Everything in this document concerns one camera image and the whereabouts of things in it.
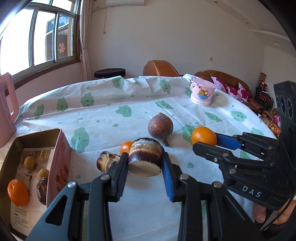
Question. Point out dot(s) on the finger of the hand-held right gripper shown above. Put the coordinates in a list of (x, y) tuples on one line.
[(208, 151), (227, 141)]

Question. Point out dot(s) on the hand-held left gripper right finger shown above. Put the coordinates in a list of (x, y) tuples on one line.
[(167, 183)]

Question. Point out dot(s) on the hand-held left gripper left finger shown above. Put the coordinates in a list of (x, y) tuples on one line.
[(120, 183)]

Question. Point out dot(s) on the medium orange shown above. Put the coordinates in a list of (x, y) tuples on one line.
[(203, 136)]

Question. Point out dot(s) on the small brown striped taro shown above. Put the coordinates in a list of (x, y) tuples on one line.
[(106, 161)]

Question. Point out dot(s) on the cut striped taro piece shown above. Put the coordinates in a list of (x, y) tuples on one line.
[(144, 157)]

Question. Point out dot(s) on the small orange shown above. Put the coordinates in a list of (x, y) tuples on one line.
[(126, 147)]

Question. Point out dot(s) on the large brown taro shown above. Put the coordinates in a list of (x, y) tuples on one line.
[(160, 127)]

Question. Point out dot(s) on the pink tin box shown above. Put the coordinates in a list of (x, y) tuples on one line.
[(59, 171)]

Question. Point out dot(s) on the small tan longan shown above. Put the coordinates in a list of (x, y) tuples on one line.
[(29, 162), (43, 173)]

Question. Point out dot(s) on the dark brown water chestnut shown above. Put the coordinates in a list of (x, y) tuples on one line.
[(42, 190)]

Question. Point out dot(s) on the large orange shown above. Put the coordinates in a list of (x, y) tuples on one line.
[(18, 192)]

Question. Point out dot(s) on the person's right hand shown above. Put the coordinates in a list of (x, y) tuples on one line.
[(258, 214)]

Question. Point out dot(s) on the pink floral cushion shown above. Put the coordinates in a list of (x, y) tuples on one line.
[(233, 90), (219, 84), (244, 92)]

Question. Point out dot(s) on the pink cartoon cup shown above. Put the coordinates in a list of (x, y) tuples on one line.
[(202, 95)]

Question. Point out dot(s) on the white cloud print tablecloth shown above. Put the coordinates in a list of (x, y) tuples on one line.
[(104, 129)]

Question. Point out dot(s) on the brown leather sofa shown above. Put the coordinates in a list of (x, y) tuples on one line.
[(231, 77)]

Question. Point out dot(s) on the brown leather armchair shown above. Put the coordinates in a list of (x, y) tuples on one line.
[(159, 68)]

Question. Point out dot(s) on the printed paper leaflet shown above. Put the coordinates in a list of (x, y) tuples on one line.
[(23, 215)]

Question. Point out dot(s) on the round dark stool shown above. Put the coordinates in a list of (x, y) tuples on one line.
[(109, 72)]

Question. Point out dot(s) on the pink electric kettle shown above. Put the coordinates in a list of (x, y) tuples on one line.
[(5, 115)]

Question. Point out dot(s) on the narrow pink curtain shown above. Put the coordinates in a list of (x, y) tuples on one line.
[(85, 53)]

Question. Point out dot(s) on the pink window sticker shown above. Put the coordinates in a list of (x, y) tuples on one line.
[(62, 47)]

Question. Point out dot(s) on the air conditioner pipe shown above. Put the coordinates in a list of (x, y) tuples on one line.
[(105, 20)]

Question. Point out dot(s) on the sliding window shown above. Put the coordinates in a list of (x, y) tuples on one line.
[(44, 37)]

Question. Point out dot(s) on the white air conditioner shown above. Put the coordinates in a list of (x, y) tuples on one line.
[(124, 2)]

